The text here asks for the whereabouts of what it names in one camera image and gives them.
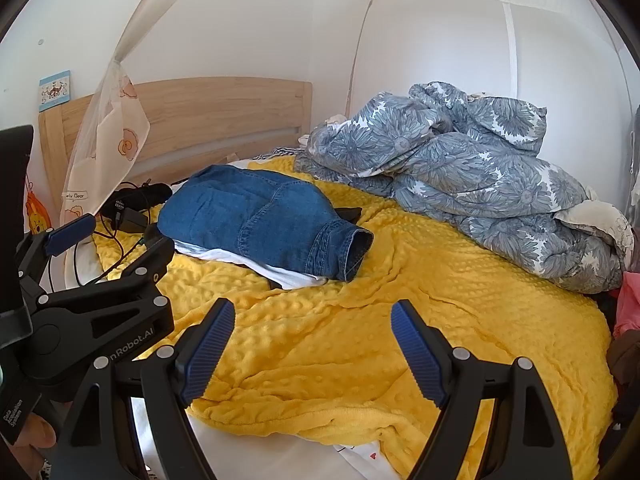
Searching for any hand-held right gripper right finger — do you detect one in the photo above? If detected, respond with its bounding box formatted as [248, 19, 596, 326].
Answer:
[391, 300, 573, 480]

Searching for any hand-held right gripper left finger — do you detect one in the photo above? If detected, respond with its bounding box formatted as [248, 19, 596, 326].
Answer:
[50, 299, 236, 480]

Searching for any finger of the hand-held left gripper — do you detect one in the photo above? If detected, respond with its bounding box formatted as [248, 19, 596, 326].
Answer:
[15, 213, 97, 301]
[40, 237, 176, 311]

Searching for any blue denim shirt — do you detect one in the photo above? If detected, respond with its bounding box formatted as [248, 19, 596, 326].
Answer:
[156, 164, 375, 282]

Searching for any person's left hand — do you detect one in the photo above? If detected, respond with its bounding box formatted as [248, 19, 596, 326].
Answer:
[10, 417, 58, 480]

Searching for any black power adapter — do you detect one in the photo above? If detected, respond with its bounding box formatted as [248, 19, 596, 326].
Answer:
[112, 207, 151, 233]

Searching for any long black case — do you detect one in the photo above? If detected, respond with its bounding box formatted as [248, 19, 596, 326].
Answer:
[102, 184, 173, 216]

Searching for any yellow dotted blanket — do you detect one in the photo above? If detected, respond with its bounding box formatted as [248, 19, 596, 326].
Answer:
[92, 154, 618, 480]

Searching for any white bed sheet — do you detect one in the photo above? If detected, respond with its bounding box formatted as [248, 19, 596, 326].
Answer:
[127, 395, 401, 480]

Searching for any cartoon printed net curtain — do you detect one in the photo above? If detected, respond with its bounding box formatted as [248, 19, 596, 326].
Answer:
[59, 57, 151, 228]

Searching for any white garment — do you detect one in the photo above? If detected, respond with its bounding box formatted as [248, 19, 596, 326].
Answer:
[172, 240, 331, 291]

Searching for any wooden headboard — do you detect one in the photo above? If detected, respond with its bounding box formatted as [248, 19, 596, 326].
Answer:
[37, 77, 313, 221]

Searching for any grey floral duvet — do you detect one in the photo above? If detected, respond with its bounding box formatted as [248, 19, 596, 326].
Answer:
[294, 80, 636, 295]

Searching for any brown garment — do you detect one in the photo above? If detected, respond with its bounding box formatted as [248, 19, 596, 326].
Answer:
[605, 330, 640, 386]

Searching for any pink garment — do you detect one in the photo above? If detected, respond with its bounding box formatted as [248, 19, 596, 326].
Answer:
[612, 270, 640, 341]

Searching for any cream floral cloth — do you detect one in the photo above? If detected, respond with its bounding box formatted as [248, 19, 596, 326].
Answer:
[552, 187, 636, 271]

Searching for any white mosquito net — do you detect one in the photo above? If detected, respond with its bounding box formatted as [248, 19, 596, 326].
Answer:
[0, 0, 640, 281]

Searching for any orange lion wall decoration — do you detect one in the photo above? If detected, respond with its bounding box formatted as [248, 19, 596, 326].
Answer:
[25, 180, 53, 241]

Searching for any black cable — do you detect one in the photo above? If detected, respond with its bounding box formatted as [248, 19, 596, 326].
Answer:
[47, 180, 151, 291]

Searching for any blue wall picture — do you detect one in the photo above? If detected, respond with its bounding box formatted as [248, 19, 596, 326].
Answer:
[39, 69, 73, 112]

